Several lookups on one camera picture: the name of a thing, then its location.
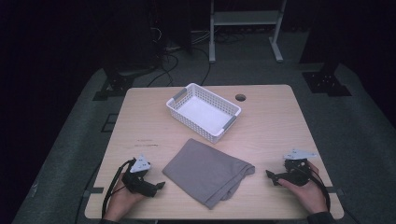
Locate grey cloth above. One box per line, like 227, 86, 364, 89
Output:
162, 138, 256, 210

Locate person's left hand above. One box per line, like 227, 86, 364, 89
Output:
104, 179, 146, 222

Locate right hand-held gripper black cable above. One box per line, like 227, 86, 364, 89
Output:
297, 164, 332, 213

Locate black stand base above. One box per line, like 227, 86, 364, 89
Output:
92, 66, 157, 102
302, 61, 353, 98

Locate person's right hand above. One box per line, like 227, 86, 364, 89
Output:
277, 161, 330, 216

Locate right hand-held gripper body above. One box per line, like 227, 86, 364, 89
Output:
279, 148, 318, 188

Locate white metal stand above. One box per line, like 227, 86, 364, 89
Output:
208, 0, 288, 64

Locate black floor cables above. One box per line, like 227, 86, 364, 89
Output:
146, 27, 213, 89

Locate white plastic mesh basket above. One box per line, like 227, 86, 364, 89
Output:
165, 82, 242, 145

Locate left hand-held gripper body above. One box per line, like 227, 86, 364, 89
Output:
121, 154, 159, 198

